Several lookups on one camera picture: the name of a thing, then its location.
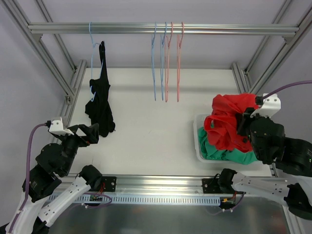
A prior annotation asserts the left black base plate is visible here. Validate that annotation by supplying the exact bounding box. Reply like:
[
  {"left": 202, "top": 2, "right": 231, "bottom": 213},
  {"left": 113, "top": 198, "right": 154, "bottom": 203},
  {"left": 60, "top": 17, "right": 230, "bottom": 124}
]
[{"left": 95, "top": 175, "right": 117, "bottom": 193}]

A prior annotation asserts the blue hanger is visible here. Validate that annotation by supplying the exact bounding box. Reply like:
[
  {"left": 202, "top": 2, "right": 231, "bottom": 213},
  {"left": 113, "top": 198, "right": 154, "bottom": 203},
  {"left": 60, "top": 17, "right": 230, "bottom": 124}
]
[
  {"left": 160, "top": 23, "right": 167, "bottom": 100},
  {"left": 151, "top": 22, "right": 157, "bottom": 101},
  {"left": 88, "top": 22, "right": 100, "bottom": 102}
]

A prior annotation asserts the front aluminium rail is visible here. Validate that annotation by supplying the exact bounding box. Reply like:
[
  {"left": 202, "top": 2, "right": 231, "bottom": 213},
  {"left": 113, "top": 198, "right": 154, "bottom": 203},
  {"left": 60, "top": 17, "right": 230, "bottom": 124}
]
[{"left": 103, "top": 175, "right": 218, "bottom": 195}]

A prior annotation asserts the pink hanger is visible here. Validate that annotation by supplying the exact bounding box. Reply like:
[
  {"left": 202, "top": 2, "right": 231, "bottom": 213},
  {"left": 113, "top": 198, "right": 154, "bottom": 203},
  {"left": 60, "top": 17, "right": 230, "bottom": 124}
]
[
  {"left": 165, "top": 22, "right": 173, "bottom": 102},
  {"left": 176, "top": 22, "right": 184, "bottom": 102}
]

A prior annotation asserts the white slotted cable duct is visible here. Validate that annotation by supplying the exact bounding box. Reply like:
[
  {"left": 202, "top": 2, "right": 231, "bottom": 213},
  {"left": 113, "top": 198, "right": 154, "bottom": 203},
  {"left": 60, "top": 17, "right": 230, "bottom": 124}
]
[{"left": 46, "top": 193, "right": 221, "bottom": 206}]

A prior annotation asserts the aluminium hanging rail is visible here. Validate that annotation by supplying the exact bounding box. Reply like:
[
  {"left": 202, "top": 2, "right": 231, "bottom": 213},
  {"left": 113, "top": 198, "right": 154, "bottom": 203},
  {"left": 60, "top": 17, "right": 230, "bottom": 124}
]
[{"left": 28, "top": 22, "right": 299, "bottom": 37}]

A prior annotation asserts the white plastic basket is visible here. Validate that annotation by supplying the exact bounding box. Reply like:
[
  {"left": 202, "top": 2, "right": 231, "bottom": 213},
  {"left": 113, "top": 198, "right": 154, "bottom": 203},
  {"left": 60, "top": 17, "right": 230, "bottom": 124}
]
[{"left": 193, "top": 113, "right": 259, "bottom": 162}]

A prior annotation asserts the black tank top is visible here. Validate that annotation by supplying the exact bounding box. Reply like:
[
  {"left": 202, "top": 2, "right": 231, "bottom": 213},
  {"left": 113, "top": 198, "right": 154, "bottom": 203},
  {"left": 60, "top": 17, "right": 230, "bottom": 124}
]
[{"left": 85, "top": 41, "right": 116, "bottom": 137}]

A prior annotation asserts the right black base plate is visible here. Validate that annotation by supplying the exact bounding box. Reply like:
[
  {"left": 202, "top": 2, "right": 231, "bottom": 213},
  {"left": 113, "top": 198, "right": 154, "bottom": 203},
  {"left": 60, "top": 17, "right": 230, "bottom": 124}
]
[{"left": 201, "top": 177, "right": 224, "bottom": 194}]

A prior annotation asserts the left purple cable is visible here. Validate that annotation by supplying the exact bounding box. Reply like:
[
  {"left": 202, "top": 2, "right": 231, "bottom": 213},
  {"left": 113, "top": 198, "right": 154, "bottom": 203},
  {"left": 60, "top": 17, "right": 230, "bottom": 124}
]
[{"left": 7, "top": 120, "right": 113, "bottom": 232}]

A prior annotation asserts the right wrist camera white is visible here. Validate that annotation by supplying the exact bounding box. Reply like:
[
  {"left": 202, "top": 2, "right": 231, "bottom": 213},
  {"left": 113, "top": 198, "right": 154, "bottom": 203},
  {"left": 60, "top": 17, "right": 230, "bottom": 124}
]
[{"left": 251, "top": 94, "right": 281, "bottom": 118}]

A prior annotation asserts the green tank top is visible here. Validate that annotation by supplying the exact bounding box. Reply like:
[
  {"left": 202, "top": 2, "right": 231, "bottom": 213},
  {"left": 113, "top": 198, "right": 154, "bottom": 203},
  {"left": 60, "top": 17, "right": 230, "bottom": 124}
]
[{"left": 197, "top": 127, "right": 257, "bottom": 165}]

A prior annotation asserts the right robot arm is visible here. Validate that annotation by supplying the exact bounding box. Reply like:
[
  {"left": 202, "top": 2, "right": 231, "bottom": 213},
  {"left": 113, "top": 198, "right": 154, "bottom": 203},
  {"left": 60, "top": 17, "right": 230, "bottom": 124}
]
[{"left": 217, "top": 107, "right": 312, "bottom": 220}]

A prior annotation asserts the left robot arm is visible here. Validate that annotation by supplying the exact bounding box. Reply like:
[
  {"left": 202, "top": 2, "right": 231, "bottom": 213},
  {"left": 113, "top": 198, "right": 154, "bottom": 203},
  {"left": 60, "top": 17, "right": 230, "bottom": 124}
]
[{"left": 0, "top": 120, "right": 102, "bottom": 234}]

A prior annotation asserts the red tank top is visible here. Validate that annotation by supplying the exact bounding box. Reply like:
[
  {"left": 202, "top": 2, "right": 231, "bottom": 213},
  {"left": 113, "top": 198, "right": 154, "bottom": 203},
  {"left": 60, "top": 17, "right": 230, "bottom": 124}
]
[{"left": 204, "top": 93, "right": 258, "bottom": 153}]

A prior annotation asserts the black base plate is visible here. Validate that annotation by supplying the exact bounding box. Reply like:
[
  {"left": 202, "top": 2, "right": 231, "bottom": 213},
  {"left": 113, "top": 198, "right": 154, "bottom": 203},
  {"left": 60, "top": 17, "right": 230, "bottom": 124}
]
[
  {"left": 201, "top": 177, "right": 224, "bottom": 194},
  {"left": 95, "top": 175, "right": 117, "bottom": 193}
]

